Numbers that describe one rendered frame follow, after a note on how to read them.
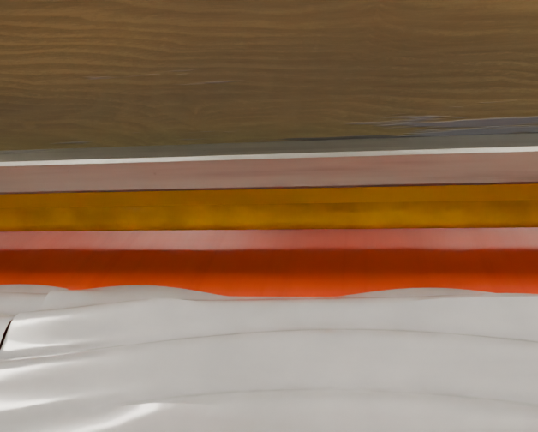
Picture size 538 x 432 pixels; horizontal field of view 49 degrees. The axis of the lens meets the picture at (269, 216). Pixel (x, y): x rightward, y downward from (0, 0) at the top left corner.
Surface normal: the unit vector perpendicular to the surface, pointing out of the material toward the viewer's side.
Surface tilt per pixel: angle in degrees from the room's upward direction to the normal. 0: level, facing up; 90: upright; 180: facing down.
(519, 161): 90
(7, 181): 90
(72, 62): 90
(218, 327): 17
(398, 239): 0
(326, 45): 90
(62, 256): 0
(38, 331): 34
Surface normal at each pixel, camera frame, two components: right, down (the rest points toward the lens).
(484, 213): -0.15, 0.40
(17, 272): -0.07, -0.91
